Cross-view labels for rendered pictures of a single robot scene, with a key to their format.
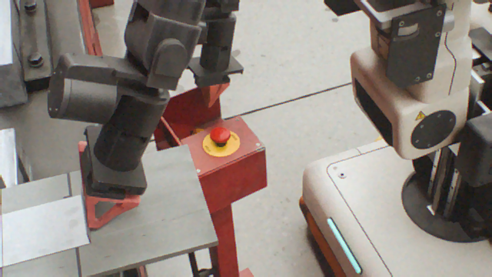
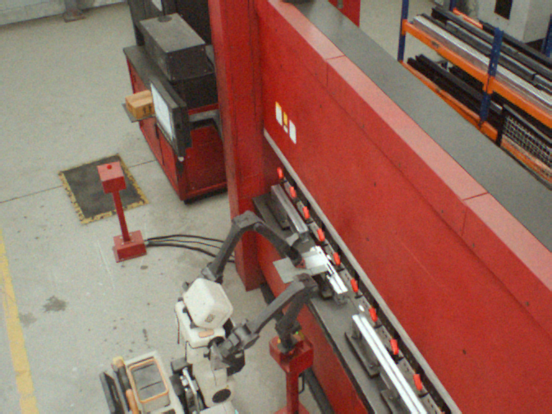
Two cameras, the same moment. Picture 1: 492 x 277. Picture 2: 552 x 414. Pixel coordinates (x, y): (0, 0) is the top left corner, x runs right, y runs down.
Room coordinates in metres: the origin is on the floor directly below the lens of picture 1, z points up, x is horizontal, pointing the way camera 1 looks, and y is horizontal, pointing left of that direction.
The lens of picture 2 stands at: (3.19, -0.22, 3.62)
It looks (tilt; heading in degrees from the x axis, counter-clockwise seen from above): 39 degrees down; 174
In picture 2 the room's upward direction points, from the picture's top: 2 degrees counter-clockwise
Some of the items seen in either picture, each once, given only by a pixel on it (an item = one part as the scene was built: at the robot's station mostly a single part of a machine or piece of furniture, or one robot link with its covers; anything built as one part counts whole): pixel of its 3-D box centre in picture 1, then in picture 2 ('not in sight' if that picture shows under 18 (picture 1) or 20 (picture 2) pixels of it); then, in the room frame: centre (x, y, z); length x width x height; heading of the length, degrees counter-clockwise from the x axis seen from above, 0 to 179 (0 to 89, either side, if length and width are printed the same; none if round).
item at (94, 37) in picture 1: (95, 38); not in sight; (1.53, 0.41, 0.59); 0.15 x 0.02 x 0.07; 13
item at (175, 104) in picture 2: not in sight; (172, 114); (-0.55, -0.45, 1.42); 0.45 x 0.12 x 0.36; 18
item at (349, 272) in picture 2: not in sight; (354, 269); (0.86, 0.42, 1.26); 0.15 x 0.09 x 0.17; 13
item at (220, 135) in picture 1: (221, 138); not in sight; (0.87, 0.05, 0.79); 0.04 x 0.04 x 0.04
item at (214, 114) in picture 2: not in sight; (210, 130); (-0.71, -0.22, 1.18); 0.40 x 0.24 x 0.07; 13
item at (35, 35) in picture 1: (36, 39); (361, 352); (1.10, 0.42, 0.89); 0.30 x 0.05 x 0.03; 13
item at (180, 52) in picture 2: not in sight; (180, 94); (-0.62, -0.39, 1.53); 0.51 x 0.25 x 0.85; 18
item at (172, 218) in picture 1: (104, 215); (300, 266); (0.53, 0.19, 1.00); 0.26 x 0.18 x 0.01; 103
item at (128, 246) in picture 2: not in sight; (120, 211); (-0.89, -0.98, 0.41); 0.25 x 0.20 x 0.83; 103
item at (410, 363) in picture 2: not in sight; (415, 358); (1.45, 0.55, 1.26); 0.15 x 0.09 x 0.17; 13
